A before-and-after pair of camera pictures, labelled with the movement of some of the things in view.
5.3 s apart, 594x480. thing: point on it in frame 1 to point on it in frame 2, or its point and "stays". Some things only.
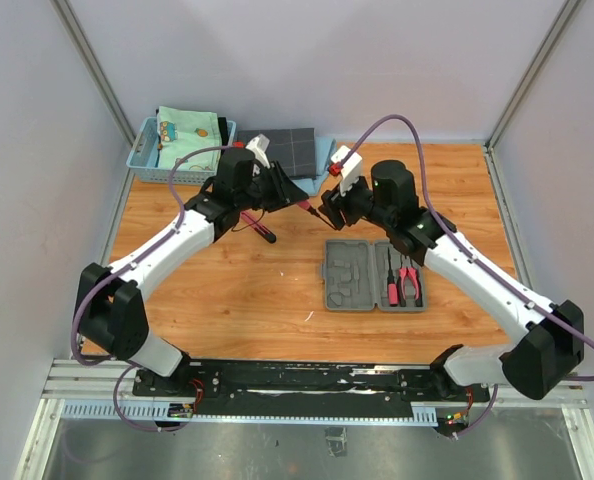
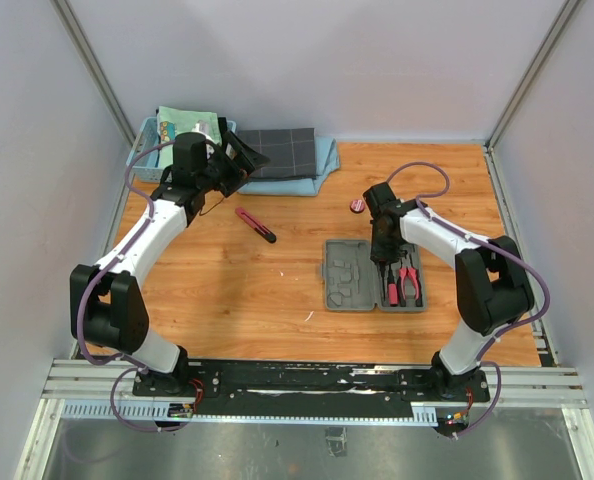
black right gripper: [332, 210] to [378, 253]
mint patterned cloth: [180, 131] stays
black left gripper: [286, 192] to [246, 159]
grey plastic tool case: [355, 273] stays
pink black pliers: [404, 270] stays
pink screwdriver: [392, 287] stays
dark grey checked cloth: [292, 148] stays
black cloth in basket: [223, 127] stays
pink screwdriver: [305, 204] to [383, 267]
